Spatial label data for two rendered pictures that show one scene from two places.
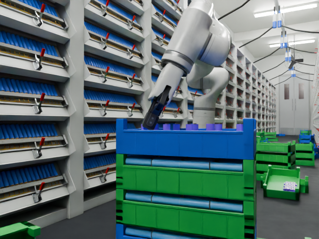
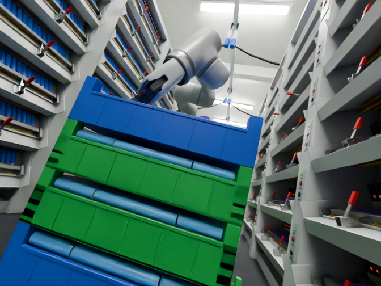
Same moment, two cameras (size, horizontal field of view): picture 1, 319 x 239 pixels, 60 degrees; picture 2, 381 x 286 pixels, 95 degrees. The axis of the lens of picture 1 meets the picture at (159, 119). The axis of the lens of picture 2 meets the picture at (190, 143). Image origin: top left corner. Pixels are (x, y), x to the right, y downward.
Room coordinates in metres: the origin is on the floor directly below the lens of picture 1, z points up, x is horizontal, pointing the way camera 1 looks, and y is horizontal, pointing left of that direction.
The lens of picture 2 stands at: (0.32, -0.03, 0.36)
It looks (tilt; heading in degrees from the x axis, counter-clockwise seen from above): 13 degrees up; 346
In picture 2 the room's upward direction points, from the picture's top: 16 degrees clockwise
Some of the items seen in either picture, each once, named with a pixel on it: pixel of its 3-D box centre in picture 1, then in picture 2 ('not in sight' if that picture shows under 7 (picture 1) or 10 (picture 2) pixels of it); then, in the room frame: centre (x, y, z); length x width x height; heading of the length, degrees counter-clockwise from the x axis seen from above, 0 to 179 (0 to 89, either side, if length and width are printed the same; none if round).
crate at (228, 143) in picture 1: (190, 135); (172, 135); (0.68, -0.08, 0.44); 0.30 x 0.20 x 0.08; 69
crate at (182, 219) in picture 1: (190, 200); (147, 213); (0.68, -0.08, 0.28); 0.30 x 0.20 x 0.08; 69
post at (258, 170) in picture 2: not in sight; (265, 155); (2.02, -1.37, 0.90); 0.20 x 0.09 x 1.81; 62
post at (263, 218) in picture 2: not in sight; (284, 137); (1.40, -1.04, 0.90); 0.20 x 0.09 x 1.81; 62
